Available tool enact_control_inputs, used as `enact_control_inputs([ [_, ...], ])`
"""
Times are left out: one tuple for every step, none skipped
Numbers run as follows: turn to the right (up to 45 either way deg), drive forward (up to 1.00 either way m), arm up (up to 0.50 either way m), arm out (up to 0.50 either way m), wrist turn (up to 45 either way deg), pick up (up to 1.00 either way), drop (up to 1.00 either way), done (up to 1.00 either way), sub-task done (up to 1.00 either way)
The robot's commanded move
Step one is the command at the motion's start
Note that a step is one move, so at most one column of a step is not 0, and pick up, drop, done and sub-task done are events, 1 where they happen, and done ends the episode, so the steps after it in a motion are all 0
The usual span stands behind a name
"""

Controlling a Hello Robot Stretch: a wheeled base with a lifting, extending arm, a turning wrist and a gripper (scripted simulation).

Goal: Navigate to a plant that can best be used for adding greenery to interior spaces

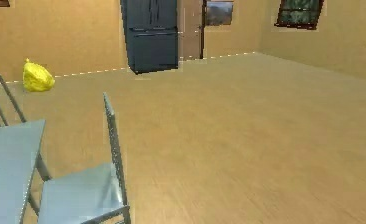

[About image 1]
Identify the dark blue-grey fridge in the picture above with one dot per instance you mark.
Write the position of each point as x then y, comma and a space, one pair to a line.
152, 46

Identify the brown room door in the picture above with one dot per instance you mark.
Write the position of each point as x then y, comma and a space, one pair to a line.
191, 30

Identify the framed landscape picture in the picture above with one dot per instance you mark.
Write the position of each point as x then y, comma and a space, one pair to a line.
219, 13

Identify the grey metal chair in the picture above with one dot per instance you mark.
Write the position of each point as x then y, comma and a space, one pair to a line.
1, 106
81, 196

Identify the yellow garbage bag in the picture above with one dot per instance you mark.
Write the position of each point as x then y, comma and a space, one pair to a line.
37, 78

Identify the grey metal table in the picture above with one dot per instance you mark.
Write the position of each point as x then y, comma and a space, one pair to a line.
9, 166

